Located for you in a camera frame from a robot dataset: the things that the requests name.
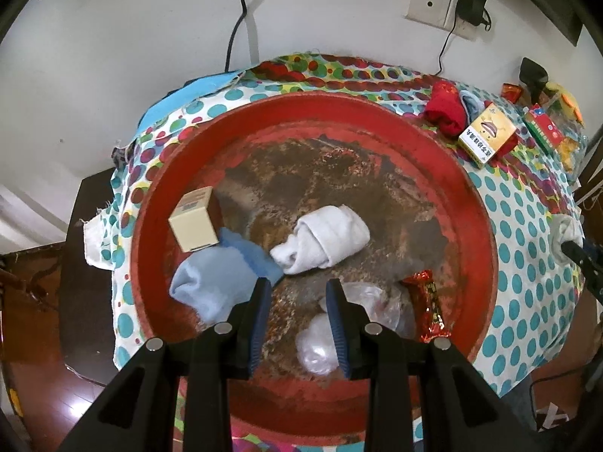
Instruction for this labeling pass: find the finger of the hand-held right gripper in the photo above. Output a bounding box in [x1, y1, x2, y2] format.
[560, 241, 603, 307]

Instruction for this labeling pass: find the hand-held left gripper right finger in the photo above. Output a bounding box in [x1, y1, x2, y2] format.
[325, 279, 528, 452]

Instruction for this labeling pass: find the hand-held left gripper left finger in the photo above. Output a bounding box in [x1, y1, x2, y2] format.
[59, 278, 273, 452]

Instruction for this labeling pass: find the clear plastic bag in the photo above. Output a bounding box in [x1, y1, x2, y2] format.
[296, 282, 415, 377]

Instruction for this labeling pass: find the white sock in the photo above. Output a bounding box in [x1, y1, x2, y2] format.
[271, 205, 370, 275]
[550, 214, 585, 264]

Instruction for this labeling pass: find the light blue sock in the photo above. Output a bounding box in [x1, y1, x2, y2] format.
[459, 89, 486, 123]
[170, 228, 283, 323]

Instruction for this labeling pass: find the red foil snack wrapper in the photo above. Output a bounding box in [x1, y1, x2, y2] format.
[400, 270, 450, 342]

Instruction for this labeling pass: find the small beige box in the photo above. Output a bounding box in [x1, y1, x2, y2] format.
[168, 187, 224, 252]

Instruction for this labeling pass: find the plain red sock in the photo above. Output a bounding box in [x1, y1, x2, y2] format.
[490, 127, 519, 158]

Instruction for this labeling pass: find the red round worn tray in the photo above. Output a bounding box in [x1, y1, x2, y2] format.
[129, 93, 499, 434]

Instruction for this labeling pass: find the yellow cardboard box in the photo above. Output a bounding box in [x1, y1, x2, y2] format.
[458, 102, 517, 170]

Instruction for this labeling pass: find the red sock with gold embroidery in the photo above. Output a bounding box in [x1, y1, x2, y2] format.
[424, 80, 467, 135]

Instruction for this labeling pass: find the polka dot tablecloth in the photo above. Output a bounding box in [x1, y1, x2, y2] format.
[84, 54, 587, 452]

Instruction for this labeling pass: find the clear bag of snacks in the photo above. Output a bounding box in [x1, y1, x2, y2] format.
[542, 82, 589, 175]

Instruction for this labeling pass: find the red and green box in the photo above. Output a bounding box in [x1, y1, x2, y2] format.
[524, 104, 566, 156]

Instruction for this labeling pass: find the dark wooden side table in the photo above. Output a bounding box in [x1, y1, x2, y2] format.
[59, 167, 137, 387]

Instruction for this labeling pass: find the black stand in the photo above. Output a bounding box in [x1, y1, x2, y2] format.
[518, 58, 549, 104]

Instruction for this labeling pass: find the light blue cloth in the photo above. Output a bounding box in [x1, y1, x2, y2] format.
[141, 72, 246, 125]

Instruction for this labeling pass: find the black power adapter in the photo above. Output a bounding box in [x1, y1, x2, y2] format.
[459, 0, 491, 29]

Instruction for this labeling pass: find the thin black adapter cable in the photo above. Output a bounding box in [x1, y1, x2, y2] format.
[432, 19, 460, 76]

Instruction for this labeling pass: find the wall socket with charger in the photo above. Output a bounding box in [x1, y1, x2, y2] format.
[405, 0, 460, 26]

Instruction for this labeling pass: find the thick black cable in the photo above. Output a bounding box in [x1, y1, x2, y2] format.
[225, 0, 250, 71]

